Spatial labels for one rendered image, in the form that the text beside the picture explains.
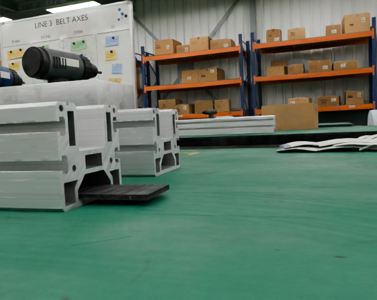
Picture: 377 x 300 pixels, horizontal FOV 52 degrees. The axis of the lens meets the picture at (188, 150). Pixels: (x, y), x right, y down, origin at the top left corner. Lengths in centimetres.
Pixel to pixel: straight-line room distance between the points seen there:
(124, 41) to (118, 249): 345
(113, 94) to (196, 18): 1120
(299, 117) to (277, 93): 856
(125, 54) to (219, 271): 347
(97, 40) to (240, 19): 791
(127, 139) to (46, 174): 19
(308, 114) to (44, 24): 276
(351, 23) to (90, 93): 968
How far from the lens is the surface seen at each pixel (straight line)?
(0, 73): 97
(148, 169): 48
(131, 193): 32
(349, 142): 76
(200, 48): 1045
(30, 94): 56
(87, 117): 38
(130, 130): 49
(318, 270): 18
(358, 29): 1008
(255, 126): 192
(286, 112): 234
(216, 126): 195
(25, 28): 431
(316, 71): 989
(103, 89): 52
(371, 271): 18
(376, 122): 385
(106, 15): 377
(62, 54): 80
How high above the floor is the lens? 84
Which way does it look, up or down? 4 degrees down
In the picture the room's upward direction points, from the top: 3 degrees counter-clockwise
